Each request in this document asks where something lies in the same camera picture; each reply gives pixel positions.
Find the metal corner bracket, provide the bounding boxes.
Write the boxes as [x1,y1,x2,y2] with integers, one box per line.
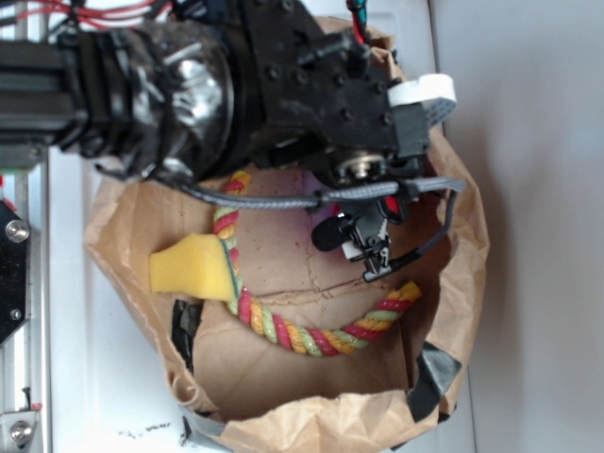
[1,411,39,453]

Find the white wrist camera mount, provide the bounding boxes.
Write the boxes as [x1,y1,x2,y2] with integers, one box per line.
[388,74,458,128]

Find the grey braided cable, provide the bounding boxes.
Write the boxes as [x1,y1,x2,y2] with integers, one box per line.
[181,175,468,284]

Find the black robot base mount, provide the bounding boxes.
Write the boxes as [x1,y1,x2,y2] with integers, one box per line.
[0,200,30,346]

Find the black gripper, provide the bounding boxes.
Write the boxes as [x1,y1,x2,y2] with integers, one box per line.
[226,1,429,187]

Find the clip microphone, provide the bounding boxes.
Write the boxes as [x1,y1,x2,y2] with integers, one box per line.
[311,201,394,282]

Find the multicolour twisted rope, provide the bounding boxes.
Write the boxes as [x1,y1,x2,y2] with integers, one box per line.
[211,170,423,359]

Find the brown paper bag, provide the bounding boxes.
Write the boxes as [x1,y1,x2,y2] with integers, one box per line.
[83,16,492,453]

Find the aluminium frame rail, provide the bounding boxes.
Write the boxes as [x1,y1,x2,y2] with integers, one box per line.
[1,1,60,452]

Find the yellow sponge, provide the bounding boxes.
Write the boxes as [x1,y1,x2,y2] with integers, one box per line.
[149,233,237,302]

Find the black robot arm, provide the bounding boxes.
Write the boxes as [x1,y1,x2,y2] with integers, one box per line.
[1,1,429,187]

